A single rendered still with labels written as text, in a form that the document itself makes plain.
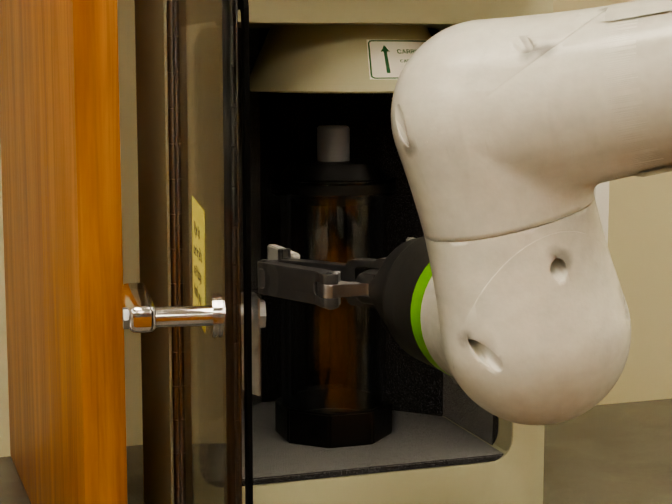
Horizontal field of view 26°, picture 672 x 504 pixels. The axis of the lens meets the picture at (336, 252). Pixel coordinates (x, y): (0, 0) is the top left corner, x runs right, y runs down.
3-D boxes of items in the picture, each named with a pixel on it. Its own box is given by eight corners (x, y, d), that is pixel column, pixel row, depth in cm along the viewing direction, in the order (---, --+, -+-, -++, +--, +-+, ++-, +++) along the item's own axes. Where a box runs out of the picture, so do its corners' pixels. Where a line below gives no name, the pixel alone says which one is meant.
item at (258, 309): (262, 387, 85) (261, 291, 85) (267, 396, 83) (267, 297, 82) (228, 389, 85) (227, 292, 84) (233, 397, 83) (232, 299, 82)
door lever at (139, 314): (203, 312, 91) (202, 271, 91) (220, 341, 82) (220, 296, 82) (116, 315, 90) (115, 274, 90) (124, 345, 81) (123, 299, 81)
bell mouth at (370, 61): (221, 88, 129) (220, 25, 128) (407, 86, 134) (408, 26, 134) (278, 94, 112) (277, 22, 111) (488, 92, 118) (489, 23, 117)
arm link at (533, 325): (512, 472, 80) (684, 408, 83) (460, 254, 77) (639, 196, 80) (419, 416, 93) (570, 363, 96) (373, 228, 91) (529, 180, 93)
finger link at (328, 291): (412, 302, 104) (369, 313, 100) (353, 297, 107) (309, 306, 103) (412, 269, 104) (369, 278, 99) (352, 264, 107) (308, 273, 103)
